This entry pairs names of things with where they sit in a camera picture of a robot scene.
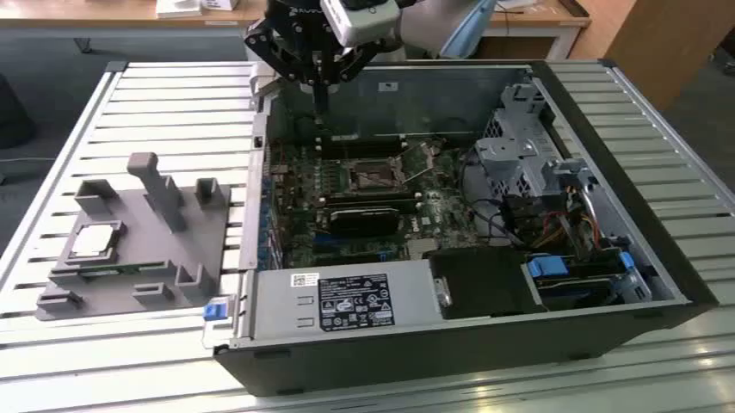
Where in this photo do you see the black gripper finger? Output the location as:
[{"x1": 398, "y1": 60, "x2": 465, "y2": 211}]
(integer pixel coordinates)
[
  {"x1": 245, "y1": 20, "x2": 325, "y2": 115},
  {"x1": 322, "y1": 40, "x2": 393, "y2": 115}
]

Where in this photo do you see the silver CPU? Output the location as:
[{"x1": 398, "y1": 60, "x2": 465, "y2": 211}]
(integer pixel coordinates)
[{"x1": 69, "y1": 224, "x2": 117, "y2": 259}]

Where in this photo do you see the CPU socket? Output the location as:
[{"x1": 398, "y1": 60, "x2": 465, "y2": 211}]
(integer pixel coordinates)
[{"x1": 342, "y1": 158, "x2": 407, "y2": 194}]

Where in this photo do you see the plain white box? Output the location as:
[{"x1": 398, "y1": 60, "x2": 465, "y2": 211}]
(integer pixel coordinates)
[{"x1": 155, "y1": 0, "x2": 203, "y2": 19}]

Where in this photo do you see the wooden desk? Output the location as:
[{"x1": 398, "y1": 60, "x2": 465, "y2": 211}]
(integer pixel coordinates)
[{"x1": 0, "y1": 0, "x2": 593, "y2": 61}]

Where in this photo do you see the silver drive cage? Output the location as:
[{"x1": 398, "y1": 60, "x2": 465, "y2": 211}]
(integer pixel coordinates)
[{"x1": 475, "y1": 83, "x2": 600, "y2": 199}]

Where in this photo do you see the black graphics card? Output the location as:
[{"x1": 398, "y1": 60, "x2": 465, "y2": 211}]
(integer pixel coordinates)
[{"x1": 325, "y1": 206, "x2": 401, "y2": 237}]

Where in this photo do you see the green motherboard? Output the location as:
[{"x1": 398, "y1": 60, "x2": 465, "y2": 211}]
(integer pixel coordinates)
[{"x1": 265, "y1": 135, "x2": 478, "y2": 270}]

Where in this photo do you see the silver chipset heatsink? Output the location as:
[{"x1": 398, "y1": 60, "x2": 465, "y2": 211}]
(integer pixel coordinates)
[{"x1": 406, "y1": 238, "x2": 439, "y2": 260}]

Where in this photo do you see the grey parts rack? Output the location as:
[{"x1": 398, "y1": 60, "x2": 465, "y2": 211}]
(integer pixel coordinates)
[{"x1": 34, "y1": 151, "x2": 235, "y2": 322}]

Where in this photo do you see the wooden cabinet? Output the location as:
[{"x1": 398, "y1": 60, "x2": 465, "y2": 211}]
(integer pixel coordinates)
[{"x1": 567, "y1": 0, "x2": 735, "y2": 114}]

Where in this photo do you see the green RAM stick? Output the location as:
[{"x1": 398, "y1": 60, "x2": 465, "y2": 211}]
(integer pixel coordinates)
[{"x1": 78, "y1": 262, "x2": 166, "y2": 276}]

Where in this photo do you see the black plastic shroud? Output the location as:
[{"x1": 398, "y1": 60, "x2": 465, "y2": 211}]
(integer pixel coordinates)
[{"x1": 427, "y1": 248, "x2": 545, "y2": 320}]

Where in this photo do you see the blue disk carrier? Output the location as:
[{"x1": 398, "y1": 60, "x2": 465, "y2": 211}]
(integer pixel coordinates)
[{"x1": 525, "y1": 253, "x2": 616, "y2": 302}]

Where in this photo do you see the grey power supply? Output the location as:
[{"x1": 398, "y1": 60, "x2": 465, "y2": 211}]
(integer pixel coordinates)
[{"x1": 253, "y1": 260, "x2": 438, "y2": 345}]

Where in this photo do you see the black open PC case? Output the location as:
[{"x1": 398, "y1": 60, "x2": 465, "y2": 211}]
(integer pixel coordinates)
[{"x1": 202, "y1": 59, "x2": 724, "y2": 398}]

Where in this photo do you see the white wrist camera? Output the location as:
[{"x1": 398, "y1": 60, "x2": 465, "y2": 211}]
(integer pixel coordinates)
[{"x1": 319, "y1": 0, "x2": 402, "y2": 47}]

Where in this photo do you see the coloured wire bundle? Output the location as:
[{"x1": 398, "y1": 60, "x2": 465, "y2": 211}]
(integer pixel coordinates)
[{"x1": 531, "y1": 182, "x2": 608, "y2": 253}]

